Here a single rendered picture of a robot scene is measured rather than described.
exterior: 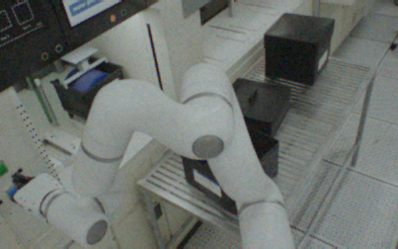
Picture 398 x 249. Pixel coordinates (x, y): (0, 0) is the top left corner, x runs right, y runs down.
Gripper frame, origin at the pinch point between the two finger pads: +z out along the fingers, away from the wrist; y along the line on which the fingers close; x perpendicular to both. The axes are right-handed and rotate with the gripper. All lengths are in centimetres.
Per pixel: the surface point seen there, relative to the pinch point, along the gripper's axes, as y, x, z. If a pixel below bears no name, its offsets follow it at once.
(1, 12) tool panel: 18.9, 38.6, 8.8
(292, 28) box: 147, -18, -12
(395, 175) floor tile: 173, -120, -76
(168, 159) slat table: 57, -44, 3
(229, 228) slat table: 41, -44, -39
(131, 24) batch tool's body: 70, 11, 21
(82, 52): 55, 2, 38
